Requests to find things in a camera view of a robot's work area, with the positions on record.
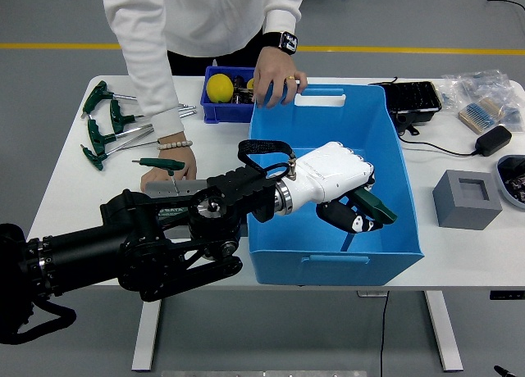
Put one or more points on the person's left hand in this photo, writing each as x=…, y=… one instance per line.
x=275, y=74

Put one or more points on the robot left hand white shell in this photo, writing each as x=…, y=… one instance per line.
x=328, y=172

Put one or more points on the robot right hand black fingers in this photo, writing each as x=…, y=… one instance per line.
x=503, y=373

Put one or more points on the person's right hand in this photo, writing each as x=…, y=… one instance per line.
x=152, y=178

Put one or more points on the metal hex key stand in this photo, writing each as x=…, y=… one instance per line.
x=164, y=187

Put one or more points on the large light blue plastic box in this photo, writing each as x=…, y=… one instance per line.
x=320, y=123

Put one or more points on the person's right forearm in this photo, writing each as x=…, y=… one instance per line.
x=152, y=98

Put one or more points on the person's left forearm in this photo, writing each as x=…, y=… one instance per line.
x=283, y=8

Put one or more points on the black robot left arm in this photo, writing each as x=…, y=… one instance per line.
x=102, y=246

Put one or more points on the yellow tape measure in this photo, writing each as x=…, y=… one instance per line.
x=250, y=84

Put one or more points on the black wristwatch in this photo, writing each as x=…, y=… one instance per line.
x=287, y=41

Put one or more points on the black roll in bin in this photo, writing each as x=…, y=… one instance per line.
x=240, y=84

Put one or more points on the yellow ball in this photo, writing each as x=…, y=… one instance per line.
x=220, y=88

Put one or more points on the small dark blue parts bin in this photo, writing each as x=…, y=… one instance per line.
x=221, y=110

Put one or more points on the white table leg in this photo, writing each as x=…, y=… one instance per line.
x=445, y=336
x=145, y=332

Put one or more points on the black table control panel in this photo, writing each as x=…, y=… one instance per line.
x=506, y=295

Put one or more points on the person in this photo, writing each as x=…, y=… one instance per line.
x=205, y=16

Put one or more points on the black plastic tray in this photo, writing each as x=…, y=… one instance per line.
x=414, y=98

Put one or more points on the grey cube with square recess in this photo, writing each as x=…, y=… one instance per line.
x=451, y=209

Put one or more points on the blue resistor strip pack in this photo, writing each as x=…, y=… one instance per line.
x=477, y=116

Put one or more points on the black power adapter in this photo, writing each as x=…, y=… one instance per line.
x=494, y=141

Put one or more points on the grey bowl with small parts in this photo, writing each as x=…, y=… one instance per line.
x=501, y=180

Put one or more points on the clear plastic bags with parts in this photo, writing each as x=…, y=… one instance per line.
x=480, y=84

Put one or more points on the grey under-table bracket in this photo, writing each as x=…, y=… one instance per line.
x=369, y=293

